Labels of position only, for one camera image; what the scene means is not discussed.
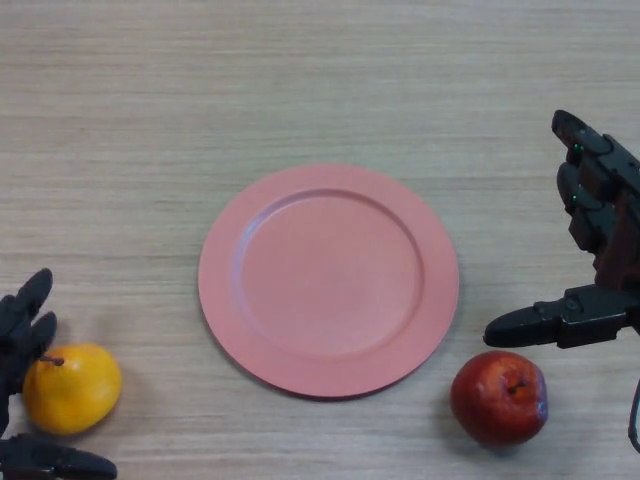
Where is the black cable at right wrist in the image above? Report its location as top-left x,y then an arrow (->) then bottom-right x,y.
626,377 -> 640,454

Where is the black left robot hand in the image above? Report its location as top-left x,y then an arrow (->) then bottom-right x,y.
0,267 -> 119,480

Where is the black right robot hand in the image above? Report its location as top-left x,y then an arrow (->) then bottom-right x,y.
482,109 -> 640,350

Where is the yellow pear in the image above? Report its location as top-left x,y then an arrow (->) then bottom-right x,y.
22,342 -> 123,436

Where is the pink round plate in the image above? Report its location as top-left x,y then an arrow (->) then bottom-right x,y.
197,163 -> 461,400

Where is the red apple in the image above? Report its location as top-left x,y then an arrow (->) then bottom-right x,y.
449,350 -> 549,447

